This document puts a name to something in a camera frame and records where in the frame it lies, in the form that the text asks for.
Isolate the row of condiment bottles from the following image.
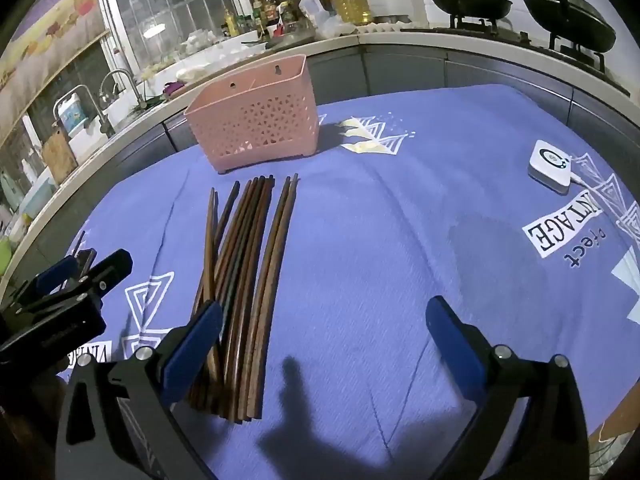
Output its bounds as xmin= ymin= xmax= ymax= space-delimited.
xmin=222 ymin=0 xmax=301 ymax=37

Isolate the wooden cutting board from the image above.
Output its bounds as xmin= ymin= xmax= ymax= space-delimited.
xmin=41 ymin=130 xmax=80 ymax=185

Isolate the black wok with lid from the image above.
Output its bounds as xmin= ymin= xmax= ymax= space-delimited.
xmin=522 ymin=0 xmax=617 ymax=54

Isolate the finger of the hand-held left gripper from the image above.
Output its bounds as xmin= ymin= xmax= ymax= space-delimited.
xmin=12 ymin=247 xmax=98 ymax=311
xmin=30 ymin=249 xmax=133 ymax=313

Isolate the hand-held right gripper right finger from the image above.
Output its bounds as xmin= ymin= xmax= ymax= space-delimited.
xmin=425 ymin=296 xmax=593 ymax=480

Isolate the bundle of wooden chopsticks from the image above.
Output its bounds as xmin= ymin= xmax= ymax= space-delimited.
xmin=186 ymin=172 xmax=300 ymax=423

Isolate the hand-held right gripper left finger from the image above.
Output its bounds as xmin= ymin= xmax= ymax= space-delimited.
xmin=55 ymin=300 xmax=223 ymax=480

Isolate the tall curved steel faucet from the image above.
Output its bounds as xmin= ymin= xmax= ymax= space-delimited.
xmin=97 ymin=69 xmax=149 ymax=111

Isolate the square-bend steel faucet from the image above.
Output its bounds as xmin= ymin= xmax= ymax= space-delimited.
xmin=52 ymin=85 xmax=117 ymax=137

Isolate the blue printed tablecloth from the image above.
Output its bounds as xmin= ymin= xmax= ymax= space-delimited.
xmin=55 ymin=82 xmax=640 ymax=480

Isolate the white egg tray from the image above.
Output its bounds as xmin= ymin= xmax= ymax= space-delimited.
xmin=359 ymin=14 xmax=415 ymax=32

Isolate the black open wok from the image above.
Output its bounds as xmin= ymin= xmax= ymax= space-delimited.
xmin=430 ymin=0 xmax=514 ymax=21

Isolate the pink plastic utensil basket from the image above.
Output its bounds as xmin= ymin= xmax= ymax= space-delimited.
xmin=184 ymin=53 xmax=321 ymax=176

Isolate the blue label detergent jug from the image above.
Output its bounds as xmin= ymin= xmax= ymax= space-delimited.
xmin=57 ymin=92 xmax=94 ymax=136

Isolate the small white square device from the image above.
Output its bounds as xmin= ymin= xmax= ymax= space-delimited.
xmin=527 ymin=139 xmax=586 ymax=196

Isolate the gas stove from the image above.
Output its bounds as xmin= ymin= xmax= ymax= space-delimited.
xmin=400 ymin=14 xmax=632 ymax=97

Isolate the white plastic jug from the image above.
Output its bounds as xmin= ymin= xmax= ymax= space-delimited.
xmin=298 ymin=0 xmax=327 ymax=28

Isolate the wall poster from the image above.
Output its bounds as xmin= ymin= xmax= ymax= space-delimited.
xmin=0 ymin=0 xmax=112 ymax=106

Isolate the barred window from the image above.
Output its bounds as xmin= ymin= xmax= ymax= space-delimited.
xmin=92 ymin=0 xmax=281 ymax=78

